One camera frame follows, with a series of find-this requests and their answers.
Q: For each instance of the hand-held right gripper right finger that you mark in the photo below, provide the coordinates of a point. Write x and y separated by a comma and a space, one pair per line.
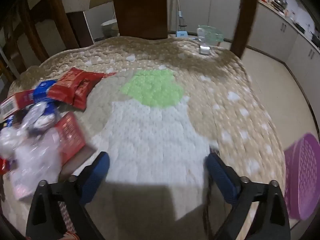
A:
221, 178

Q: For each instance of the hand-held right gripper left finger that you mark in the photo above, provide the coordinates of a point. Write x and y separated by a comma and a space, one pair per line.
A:
96, 177

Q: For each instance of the red cardboard box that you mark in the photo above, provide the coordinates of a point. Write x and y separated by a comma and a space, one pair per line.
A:
71, 135

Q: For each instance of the clear plastic bag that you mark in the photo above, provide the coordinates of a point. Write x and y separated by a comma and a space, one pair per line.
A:
35, 160

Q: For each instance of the purple plastic basket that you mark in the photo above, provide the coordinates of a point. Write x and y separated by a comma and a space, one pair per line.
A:
302, 175

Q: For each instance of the red snack packet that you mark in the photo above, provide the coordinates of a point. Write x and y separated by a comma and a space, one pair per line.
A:
85, 90
63, 86

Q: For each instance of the white plastic bag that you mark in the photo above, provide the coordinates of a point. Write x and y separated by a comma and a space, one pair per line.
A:
8, 141

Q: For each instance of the blue white carton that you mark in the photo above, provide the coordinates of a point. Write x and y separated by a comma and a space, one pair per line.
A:
43, 90

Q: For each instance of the red box with white label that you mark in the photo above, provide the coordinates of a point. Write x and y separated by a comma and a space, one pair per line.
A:
10, 103

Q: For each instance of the quilted patterned blanket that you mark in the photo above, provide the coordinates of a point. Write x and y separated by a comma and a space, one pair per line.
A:
155, 135

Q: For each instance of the small red wrapper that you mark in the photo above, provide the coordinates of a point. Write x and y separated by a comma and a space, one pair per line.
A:
3, 166

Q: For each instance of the bucket with green bag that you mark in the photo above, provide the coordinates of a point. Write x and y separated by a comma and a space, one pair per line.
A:
216, 33

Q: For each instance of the white plastic bucket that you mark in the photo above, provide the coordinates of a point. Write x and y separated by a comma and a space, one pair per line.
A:
110, 28

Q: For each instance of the blue flat mop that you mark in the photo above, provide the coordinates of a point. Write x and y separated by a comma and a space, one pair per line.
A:
181, 34

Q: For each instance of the grey kitchen cabinets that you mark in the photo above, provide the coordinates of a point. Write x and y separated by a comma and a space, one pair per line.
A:
275, 37

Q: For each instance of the dark wooden chair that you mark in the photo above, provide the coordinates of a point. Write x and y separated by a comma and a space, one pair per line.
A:
37, 37

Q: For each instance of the wooden chair with holed slat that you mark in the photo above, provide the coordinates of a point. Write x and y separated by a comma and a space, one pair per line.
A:
140, 10

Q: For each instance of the row of countertop kitchenware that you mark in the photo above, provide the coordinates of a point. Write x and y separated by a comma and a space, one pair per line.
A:
280, 3

